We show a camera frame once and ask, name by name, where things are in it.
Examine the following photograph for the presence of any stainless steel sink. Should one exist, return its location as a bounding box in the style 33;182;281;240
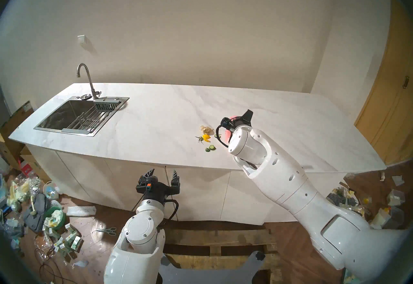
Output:
34;96;130;137

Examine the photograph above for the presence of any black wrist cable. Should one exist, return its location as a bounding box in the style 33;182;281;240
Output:
216;124;233;149
163;199;179;221

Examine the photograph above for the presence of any green bowl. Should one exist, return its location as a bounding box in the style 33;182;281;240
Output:
44;207;65;229

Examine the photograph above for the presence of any wooden pallet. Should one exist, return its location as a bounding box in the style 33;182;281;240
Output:
158;228;281;284

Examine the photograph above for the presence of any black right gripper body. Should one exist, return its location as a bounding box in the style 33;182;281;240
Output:
234;110;254;129

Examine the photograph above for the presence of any dark grey bag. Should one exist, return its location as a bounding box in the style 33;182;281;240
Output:
24;194;50;232

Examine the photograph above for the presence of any clear plastic container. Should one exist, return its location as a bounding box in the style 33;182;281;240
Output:
387;189;406;206

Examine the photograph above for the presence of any white foam net sleeve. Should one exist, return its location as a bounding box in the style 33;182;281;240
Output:
66;206;96;217

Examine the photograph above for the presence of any clear round lidded bowl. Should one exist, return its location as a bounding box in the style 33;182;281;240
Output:
43;182;59;200

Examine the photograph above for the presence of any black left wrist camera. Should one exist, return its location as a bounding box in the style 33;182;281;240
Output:
136;175;152;193

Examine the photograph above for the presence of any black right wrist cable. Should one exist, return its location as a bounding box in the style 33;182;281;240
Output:
216;124;233;149

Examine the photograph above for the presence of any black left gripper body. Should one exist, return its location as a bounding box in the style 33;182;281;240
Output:
144;177;180;203

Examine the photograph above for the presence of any brown cardboard box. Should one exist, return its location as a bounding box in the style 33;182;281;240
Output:
0;101;34;138

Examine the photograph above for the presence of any wooden door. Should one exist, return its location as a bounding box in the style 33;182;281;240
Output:
354;0;413;166

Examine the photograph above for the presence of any white counter cabinet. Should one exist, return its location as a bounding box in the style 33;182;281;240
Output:
24;145;347;226

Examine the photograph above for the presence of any pink waffle cleaning cloth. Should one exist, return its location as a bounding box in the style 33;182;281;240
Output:
224;114;241;145

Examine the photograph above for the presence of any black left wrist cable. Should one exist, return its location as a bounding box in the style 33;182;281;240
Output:
163;199;179;221

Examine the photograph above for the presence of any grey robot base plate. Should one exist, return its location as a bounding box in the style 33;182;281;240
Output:
158;250;266;284

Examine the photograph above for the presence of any red cardboard box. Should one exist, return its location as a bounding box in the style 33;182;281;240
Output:
19;155;42;182

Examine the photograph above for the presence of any clear container orange lid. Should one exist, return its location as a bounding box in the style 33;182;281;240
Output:
371;206;404;229

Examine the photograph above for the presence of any steel gooseneck faucet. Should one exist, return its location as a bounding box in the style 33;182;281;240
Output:
76;63;102;100

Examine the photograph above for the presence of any yellow white plastic bag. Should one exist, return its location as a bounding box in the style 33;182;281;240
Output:
8;180;31;211

